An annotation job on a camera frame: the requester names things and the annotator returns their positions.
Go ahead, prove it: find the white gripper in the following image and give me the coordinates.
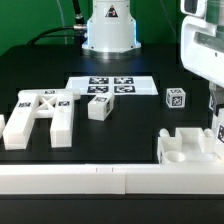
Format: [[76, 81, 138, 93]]
[[180, 0, 224, 87]]

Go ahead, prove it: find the black cable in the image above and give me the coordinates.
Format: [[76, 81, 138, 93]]
[[27, 0, 88, 46]]

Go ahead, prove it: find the white chair back frame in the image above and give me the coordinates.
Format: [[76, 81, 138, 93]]
[[3, 89, 81, 150]]

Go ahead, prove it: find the white chair seat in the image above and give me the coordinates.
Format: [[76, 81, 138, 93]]
[[157, 127, 224, 164]]

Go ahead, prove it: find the white block left edge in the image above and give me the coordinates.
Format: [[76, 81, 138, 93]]
[[0, 114, 5, 139]]

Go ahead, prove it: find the white front rail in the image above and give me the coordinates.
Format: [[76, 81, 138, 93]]
[[0, 164, 224, 194]]

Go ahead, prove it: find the white tagged cube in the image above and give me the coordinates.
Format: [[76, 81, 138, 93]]
[[166, 88, 186, 108]]

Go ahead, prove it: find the marker sheet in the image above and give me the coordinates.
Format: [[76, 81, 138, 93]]
[[66, 76, 158, 95]]

